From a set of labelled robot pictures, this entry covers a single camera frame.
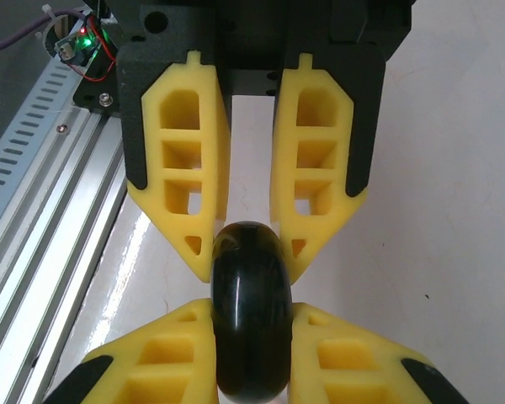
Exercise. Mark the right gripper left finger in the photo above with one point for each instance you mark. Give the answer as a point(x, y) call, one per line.
point(160, 362)

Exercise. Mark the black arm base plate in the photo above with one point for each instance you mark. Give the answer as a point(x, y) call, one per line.
point(88, 99)

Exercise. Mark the small circuit board green light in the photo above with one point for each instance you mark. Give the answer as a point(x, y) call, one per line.
point(73, 44)

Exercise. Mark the white zip tie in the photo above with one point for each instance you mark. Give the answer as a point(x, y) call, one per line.
point(46, 10)

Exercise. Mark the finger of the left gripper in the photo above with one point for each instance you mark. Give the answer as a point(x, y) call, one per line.
point(332, 202)
point(155, 198)

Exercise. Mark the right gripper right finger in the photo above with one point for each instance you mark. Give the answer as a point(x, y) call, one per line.
point(345, 362)

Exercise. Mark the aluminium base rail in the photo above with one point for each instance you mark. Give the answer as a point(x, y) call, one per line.
point(46, 252)

